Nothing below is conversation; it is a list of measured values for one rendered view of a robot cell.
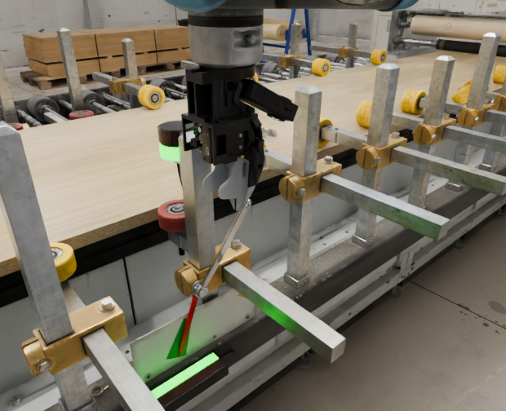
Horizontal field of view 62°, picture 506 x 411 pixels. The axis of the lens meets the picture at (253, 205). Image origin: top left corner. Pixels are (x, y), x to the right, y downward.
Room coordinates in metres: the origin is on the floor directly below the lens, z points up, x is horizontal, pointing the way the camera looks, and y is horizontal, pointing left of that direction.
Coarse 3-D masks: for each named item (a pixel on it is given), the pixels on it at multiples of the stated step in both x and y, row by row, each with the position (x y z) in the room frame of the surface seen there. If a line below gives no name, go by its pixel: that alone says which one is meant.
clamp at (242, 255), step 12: (216, 252) 0.64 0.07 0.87; (228, 252) 0.64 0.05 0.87; (240, 252) 0.64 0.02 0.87; (192, 264) 0.60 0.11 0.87; (228, 264) 0.61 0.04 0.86; (180, 276) 0.58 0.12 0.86; (192, 276) 0.57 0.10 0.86; (204, 276) 0.58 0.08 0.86; (216, 276) 0.60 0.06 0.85; (180, 288) 0.58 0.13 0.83
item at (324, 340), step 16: (176, 240) 0.72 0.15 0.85; (224, 272) 0.60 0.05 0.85; (240, 272) 0.59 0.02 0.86; (240, 288) 0.57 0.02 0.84; (256, 288) 0.55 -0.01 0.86; (272, 288) 0.55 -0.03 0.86; (256, 304) 0.54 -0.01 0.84; (272, 304) 0.51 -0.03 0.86; (288, 304) 0.51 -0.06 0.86; (288, 320) 0.48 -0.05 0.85; (304, 320) 0.47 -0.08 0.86; (320, 320) 0.47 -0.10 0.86; (304, 336) 0.46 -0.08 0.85; (320, 336) 0.44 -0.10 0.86; (336, 336) 0.44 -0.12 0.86; (320, 352) 0.43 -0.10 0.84; (336, 352) 0.42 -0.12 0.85
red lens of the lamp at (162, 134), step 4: (160, 124) 0.65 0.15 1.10; (192, 128) 0.63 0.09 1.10; (160, 132) 0.62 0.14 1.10; (164, 132) 0.62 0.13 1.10; (168, 132) 0.61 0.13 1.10; (172, 132) 0.61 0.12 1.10; (176, 132) 0.61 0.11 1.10; (180, 132) 0.61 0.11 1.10; (160, 136) 0.62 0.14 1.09; (164, 136) 0.62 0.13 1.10; (168, 136) 0.61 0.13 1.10; (172, 136) 0.61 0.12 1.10; (176, 136) 0.61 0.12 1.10; (160, 140) 0.62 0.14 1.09; (164, 140) 0.62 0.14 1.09; (168, 140) 0.61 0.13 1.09; (172, 140) 0.61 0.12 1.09; (176, 140) 0.61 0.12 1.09; (164, 144) 0.62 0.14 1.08; (168, 144) 0.61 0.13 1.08; (172, 144) 0.61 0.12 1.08; (176, 144) 0.61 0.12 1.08
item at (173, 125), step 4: (164, 124) 0.65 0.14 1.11; (168, 124) 0.65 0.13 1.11; (172, 124) 0.65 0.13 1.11; (176, 124) 0.65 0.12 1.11; (180, 124) 0.65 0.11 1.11; (188, 124) 0.65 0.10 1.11; (192, 124) 0.65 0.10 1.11; (160, 128) 0.63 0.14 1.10; (164, 128) 0.63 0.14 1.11; (168, 128) 0.63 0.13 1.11; (172, 128) 0.63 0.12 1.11; (176, 128) 0.63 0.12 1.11; (180, 128) 0.63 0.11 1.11; (188, 128) 0.63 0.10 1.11; (176, 164) 0.65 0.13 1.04; (180, 172) 0.61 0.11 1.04; (180, 176) 0.61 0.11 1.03; (180, 180) 0.64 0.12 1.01
